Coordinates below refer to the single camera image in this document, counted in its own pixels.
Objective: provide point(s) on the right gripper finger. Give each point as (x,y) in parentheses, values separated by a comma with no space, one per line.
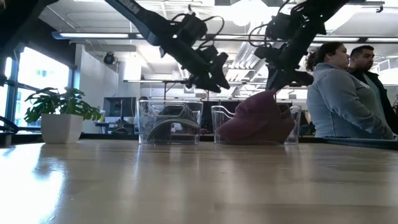
(272,79)
(301,78)

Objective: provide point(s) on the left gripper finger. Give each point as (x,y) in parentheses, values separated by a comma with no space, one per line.
(202,84)
(220,71)

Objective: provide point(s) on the maroon baseball cap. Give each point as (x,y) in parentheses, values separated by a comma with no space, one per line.
(255,118)

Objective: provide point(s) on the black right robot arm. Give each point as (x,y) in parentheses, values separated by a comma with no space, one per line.
(314,18)

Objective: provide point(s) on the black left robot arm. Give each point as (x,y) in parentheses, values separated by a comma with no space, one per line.
(143,17)

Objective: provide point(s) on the person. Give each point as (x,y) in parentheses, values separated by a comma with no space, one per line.
(339,99)
(381,90)

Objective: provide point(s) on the wide clear plastic bin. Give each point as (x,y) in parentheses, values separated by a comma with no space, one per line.
(298,124)

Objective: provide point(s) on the long ceiling light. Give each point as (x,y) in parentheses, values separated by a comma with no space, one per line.
(335,39)
(93,35)

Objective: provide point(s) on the narrow clear plastic bin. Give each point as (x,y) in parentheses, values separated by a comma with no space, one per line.
(143,124)

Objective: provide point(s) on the dark office monitor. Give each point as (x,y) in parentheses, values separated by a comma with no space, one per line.
(119,107)

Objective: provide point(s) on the office desk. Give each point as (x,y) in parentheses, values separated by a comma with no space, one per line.
(115,126)

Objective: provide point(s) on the yellow bottle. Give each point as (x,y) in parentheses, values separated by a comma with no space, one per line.
(102,116)

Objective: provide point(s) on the green plant in white pot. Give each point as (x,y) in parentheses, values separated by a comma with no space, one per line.
(60,127)

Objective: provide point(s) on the large office window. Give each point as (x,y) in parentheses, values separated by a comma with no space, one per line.
(40,71)

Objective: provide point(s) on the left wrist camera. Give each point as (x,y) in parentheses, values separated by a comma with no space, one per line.
(194,26)

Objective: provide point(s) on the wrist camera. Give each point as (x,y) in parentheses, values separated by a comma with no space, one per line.
(280,26)
(194,26)

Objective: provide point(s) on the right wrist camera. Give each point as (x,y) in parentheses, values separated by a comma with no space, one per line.
(280,26)

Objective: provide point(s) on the round black wall fan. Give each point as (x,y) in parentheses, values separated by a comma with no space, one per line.
(109,58)

